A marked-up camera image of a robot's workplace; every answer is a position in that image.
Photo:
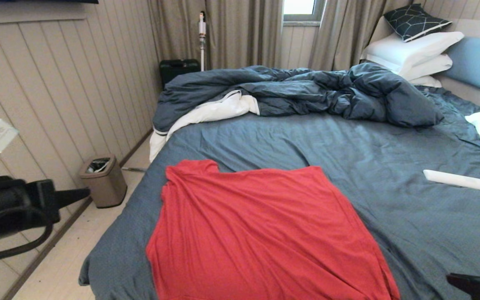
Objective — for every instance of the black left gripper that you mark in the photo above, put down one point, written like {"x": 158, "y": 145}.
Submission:
{"x": 6, "y": 208}

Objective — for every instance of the red t-shirt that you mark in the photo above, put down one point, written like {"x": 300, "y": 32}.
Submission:
{"x": 265, "y": 233}

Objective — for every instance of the bronze trash bin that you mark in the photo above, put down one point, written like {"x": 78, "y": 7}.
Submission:
{"x": 106, "y": 186}

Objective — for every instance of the black and white trash bag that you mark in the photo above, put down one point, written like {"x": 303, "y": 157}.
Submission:
{"x": 97, "y": 165}

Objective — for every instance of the grey metal floor rod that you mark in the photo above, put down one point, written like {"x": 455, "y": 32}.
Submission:
{"x": 135, "y": 169}

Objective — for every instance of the white flat remote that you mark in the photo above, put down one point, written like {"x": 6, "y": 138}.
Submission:
{"x": 454, "y": 180}

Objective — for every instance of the white bed linen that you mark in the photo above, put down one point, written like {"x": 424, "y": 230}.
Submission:
{"x": 211, "y": 111}

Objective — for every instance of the black hard case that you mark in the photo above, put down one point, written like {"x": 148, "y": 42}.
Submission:
{"x": 177, "y": 69}

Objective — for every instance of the white stick vacuum cleaner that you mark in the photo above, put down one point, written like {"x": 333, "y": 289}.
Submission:
{"x": 202, "y": 41}

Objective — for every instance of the beige curtain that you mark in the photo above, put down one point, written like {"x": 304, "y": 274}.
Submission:
{"x": 231, "y": 32}
{"x": 348, "y": 32}

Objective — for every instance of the large white pillow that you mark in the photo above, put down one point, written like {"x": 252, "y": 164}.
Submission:
{"x": 407, "y": 51}

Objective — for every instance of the dark blue crumpled duvet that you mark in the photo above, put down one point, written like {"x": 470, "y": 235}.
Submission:
{"x": 306, "y": 91}

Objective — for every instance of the dark patterned cushion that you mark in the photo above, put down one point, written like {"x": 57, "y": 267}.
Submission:
{"x": 413, "y": 22}

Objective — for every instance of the grey framed window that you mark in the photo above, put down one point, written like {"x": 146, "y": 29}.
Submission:
{"x": 300, "y": 9}

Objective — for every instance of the dark wall screen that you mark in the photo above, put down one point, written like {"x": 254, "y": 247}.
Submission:
{"x": 44, "y": 1}

